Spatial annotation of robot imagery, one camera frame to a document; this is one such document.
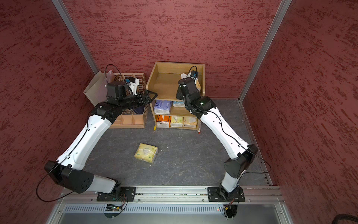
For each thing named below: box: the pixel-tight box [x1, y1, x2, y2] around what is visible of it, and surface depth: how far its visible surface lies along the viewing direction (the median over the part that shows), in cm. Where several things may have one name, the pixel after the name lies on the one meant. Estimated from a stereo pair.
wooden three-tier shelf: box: [146, 61, 206, 131], surface depth 92 cm
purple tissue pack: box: [153, 99, 173, 115], surface depth 88 cm
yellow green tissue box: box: [134, 142, 159, 164], surface depth 86 cm
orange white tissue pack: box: [156, 114, 172, 129], surface depth 99 cm
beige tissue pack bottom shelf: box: [183, 116, 198, 128], surface depth 99 cm
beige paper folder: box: [83, 70, 108, 107], surface depth 88 cm
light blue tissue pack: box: [172, 100, 186, 108], surface depth 92 cm
